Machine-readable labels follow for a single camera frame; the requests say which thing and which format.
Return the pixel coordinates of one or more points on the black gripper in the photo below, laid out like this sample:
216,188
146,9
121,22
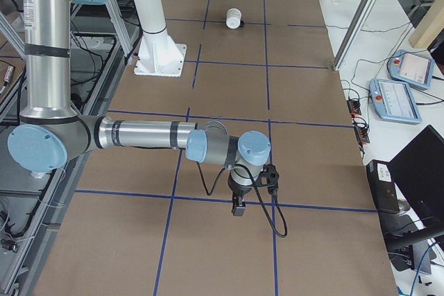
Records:
238,190

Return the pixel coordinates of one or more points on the white smiley face mug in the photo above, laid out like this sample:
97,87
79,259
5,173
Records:
234,18

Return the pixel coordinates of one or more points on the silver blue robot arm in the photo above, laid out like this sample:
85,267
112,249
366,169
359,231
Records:
51,132

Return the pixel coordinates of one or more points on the lower orange black usb hub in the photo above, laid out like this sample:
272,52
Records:
361,133

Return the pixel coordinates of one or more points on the orange black usb hub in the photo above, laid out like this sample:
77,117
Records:
361,133
354,107

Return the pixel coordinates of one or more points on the black box with label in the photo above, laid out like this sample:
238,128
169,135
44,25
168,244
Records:
382,187

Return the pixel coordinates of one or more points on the upper orange black usb hub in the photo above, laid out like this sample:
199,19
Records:
354,107

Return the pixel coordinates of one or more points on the black laptop computer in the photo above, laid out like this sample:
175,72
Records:
418,172

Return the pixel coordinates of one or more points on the near blue teach pendant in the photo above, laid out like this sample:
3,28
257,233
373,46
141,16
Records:
393,101

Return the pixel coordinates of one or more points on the blue teach pendant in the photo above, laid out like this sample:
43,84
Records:
411,67
393,101

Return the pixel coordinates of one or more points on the far blue teach pendant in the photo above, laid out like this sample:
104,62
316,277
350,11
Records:
411,67

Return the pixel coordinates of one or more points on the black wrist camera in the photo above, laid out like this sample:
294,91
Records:
268,178

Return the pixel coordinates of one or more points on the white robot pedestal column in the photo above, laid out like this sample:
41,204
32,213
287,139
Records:
158,54

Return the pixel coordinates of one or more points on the aluminium frame post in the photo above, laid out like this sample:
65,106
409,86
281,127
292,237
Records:
363,10

